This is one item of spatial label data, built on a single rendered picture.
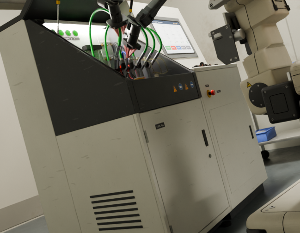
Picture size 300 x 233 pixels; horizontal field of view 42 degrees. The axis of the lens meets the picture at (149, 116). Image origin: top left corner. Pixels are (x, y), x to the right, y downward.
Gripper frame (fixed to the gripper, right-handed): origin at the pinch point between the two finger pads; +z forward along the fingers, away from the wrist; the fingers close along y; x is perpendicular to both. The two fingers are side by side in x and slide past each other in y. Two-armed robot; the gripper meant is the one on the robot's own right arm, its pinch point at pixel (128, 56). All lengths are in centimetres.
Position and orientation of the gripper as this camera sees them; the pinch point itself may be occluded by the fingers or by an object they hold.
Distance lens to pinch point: 228.9
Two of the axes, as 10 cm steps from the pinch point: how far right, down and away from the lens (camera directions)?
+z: -2.6, 8.0, 5.4
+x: -7.4, 1.9, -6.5
